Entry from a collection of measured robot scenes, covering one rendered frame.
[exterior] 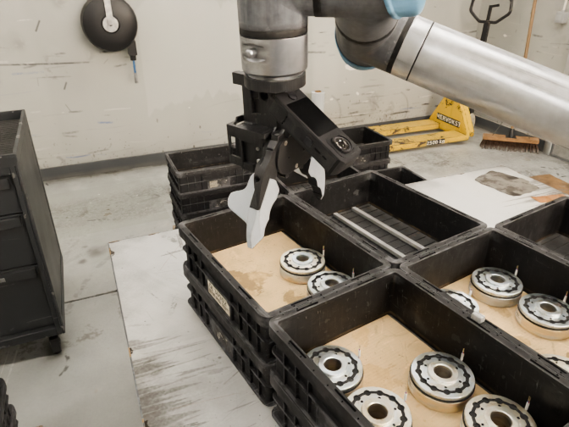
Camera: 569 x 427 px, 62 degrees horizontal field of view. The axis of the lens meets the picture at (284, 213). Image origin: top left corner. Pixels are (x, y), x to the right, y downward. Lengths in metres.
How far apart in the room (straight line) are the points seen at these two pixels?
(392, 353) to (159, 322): 0.56
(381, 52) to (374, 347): 0.54
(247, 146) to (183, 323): 0.68
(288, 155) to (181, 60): 3.35
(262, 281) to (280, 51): 0.65
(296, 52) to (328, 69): 3.83
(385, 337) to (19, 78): 3.31
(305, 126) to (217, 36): 3.42
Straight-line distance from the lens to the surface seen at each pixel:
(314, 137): 0.53
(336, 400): 0.70
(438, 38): 0.62
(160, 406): 1.02
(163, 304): 1.25
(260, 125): 0.58
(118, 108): 3.90
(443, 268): 1.07
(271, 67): 0.53
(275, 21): 0.52
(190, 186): 2.32
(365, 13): 0.52
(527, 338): 1.04
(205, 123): 4.04
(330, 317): 0.89
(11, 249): 1.99
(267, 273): 1.10
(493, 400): 0.85
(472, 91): 0.62
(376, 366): 0.89
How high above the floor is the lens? 1.46
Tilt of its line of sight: 28 degrees down
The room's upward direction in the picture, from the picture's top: straight up
